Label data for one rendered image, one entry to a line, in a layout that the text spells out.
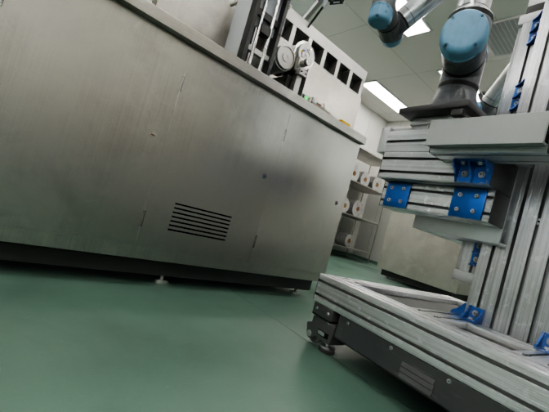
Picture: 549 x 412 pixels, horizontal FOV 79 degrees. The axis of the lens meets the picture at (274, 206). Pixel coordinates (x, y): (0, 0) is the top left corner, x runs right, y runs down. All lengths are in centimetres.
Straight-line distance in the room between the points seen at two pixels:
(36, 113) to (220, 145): 57
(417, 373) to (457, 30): 88
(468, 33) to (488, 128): 30
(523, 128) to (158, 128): 102
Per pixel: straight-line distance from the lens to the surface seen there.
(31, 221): 118
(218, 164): 132
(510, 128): 92
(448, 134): 98
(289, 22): 243
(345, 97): 270
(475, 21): 114
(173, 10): 170
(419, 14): 141
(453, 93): 119
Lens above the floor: 37
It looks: 2 degrees up
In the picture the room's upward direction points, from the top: 16 degrees clockwise
